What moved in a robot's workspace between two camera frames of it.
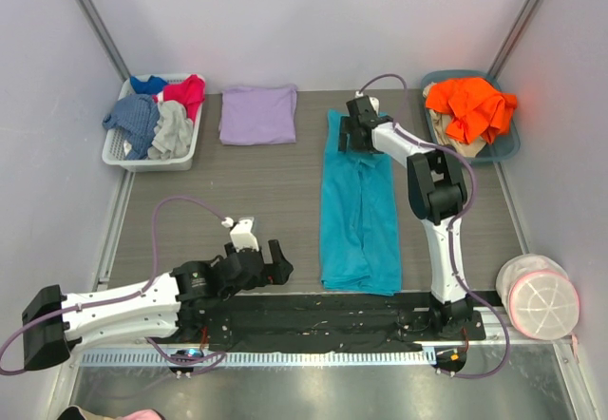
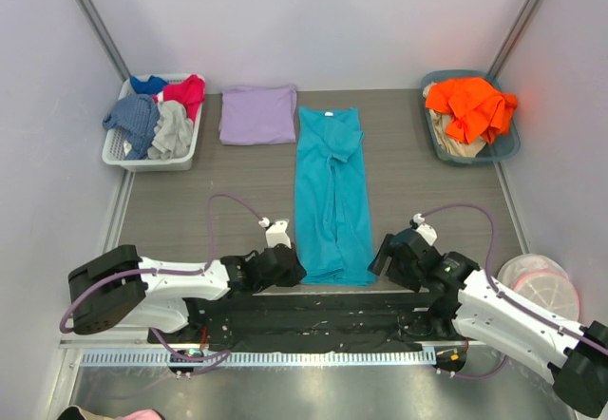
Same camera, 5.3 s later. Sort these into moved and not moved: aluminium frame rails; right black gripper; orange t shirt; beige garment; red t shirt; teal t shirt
Moved: right black gripper; teal t shirt
Not moved: red t shirt; orange t shirt; aluminium frame rails; beige garment
